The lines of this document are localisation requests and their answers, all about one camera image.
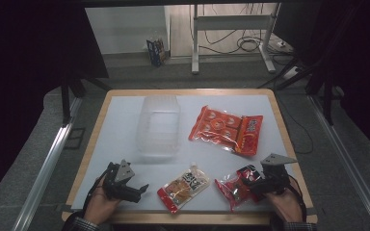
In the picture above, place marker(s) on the white metal desk frame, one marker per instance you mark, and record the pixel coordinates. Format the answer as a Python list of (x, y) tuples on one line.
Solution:
[(232, 22)]

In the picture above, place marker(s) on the person's right hand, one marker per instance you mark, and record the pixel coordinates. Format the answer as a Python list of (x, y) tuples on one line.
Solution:
[(284, 205)]

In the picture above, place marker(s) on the person's left hand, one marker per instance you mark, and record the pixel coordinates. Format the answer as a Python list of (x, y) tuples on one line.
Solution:
[(99, 202)]

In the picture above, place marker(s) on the black curtain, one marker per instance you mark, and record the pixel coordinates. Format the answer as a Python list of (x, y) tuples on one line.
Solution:
[(359, 64), (29, 80)]

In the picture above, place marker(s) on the spouted sauce pouch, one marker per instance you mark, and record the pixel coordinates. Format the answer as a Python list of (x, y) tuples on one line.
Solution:
[(183, 187)]

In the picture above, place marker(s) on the clear plastic container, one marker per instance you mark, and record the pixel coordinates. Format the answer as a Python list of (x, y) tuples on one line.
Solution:
[(158, 126)]

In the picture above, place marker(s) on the white power strip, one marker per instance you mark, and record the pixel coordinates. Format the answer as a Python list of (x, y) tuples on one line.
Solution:
[(281, 44)]

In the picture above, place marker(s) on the large orange snack packet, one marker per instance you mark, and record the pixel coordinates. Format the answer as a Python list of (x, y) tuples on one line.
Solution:
[(224, 130)]

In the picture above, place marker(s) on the blue carton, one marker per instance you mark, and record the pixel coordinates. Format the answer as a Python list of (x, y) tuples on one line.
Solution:
[(156, 52)]

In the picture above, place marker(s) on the black tripod stand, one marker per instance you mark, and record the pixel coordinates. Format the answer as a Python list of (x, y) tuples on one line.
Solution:
[(326, 96), (66, 99)]

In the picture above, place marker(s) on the white table mat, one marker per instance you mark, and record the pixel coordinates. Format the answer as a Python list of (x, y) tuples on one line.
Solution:
[(122, 128)]

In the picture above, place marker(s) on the aluminium floor rail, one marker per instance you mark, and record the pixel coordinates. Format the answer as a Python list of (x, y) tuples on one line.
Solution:
[(45, 173), (350, 166)]

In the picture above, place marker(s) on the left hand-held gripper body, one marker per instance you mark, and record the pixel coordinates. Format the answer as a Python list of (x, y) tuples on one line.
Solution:
[(122, 192)]

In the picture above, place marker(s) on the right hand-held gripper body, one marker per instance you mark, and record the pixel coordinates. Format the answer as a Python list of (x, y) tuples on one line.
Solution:
[(274, 178)]

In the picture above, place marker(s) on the red small snack packet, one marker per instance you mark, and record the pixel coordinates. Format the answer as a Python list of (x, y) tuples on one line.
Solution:
[(234, 189)]

